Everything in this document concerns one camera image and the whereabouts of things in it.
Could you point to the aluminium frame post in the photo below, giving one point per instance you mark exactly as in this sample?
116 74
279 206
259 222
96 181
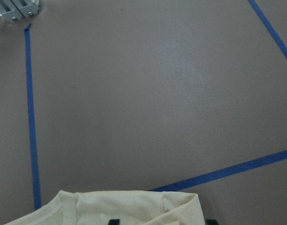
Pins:
15 10

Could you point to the beige long-sleeve printed shirt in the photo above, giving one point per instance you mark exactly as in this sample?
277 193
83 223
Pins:
135 207

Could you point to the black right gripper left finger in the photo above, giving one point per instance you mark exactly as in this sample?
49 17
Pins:
114 222

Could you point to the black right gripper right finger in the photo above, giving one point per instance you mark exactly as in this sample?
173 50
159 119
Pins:
212 222

